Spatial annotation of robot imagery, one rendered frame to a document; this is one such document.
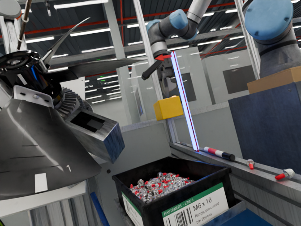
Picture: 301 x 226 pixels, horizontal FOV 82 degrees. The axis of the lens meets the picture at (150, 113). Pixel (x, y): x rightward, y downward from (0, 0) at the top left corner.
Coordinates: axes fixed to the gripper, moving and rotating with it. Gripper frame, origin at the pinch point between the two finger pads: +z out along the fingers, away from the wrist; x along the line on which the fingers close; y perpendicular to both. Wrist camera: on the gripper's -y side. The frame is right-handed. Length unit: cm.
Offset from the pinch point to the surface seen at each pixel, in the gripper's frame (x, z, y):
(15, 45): 21, -47, -70
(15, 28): 33, -64, -73
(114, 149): -24.4, 15.9, -26.1
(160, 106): -3.5, 4.5, -4.5
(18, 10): 35, -76, -71
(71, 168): -42, 15, -33
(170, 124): 2.9, 13.8, -0.3
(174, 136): 3.5, 19.9, 0.2
